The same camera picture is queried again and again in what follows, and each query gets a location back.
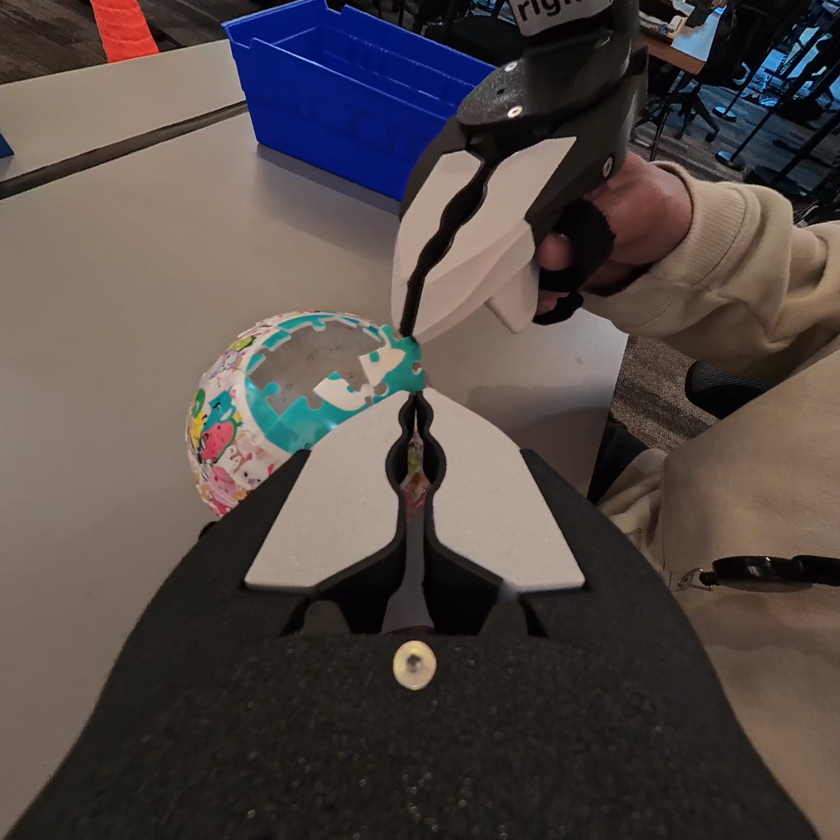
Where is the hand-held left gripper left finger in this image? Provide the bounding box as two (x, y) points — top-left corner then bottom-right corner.
(243, 392), (420, 635)

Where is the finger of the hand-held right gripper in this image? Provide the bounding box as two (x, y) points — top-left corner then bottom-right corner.
(390, 150), (492, 337)
(407, 134), (580, 347)

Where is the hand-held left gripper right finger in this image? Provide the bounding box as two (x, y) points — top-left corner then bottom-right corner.
(415, 387), (587, 635)

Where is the colourful cartoon puzzle ball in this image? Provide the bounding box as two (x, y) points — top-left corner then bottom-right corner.
(185, 311), (434, 520)

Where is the person's right forearm beige sleeve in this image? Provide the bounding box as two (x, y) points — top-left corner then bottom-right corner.
(584, 164), (840, 371)

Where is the person's right hand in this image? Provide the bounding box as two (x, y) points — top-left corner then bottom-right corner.
(534, 154), (694, 317)

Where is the blue plastic bin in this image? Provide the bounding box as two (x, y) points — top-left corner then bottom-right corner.
(222, 0), (497, 203)

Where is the black badge reel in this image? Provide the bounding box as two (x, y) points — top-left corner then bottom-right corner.
(676, 554), (840, 595)

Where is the orange traffic cone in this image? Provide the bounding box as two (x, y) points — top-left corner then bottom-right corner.
(88, 0), (161, 64)

